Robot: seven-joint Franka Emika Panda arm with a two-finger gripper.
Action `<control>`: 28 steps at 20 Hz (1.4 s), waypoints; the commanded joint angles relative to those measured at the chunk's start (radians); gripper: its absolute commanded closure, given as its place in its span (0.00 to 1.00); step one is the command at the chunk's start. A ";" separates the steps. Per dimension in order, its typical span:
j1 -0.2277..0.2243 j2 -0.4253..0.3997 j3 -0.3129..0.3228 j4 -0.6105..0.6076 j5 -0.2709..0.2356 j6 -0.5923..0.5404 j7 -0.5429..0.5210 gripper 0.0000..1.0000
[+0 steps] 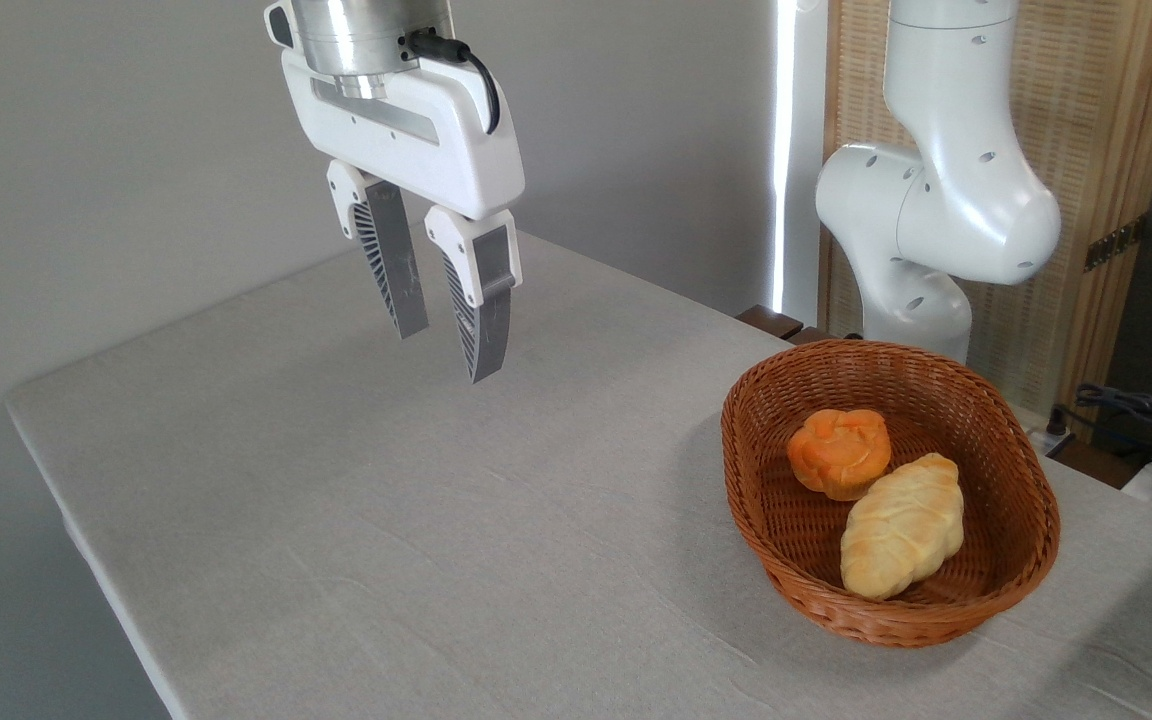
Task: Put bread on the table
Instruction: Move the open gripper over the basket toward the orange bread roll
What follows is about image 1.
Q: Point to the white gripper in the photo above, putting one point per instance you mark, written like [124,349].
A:
[436,150]

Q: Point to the white power strip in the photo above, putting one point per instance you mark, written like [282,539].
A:
[1048,440]

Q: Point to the wooden woven screen panel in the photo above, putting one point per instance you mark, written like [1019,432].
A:
[1081,100]

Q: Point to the dark metal screen hinge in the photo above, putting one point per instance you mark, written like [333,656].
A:
[1114,243]

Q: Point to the grey tablecloth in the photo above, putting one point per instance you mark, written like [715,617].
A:
[436,520]

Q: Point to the dark brown wooden furniture edge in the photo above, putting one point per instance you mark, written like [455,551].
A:
[771,322]

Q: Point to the pale yellow oblong bread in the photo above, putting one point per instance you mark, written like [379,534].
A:
[901,530]

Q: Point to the brown wicker basket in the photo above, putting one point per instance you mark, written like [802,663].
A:
[786,520]

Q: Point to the orange round bread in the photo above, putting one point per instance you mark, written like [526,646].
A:
[839,452]

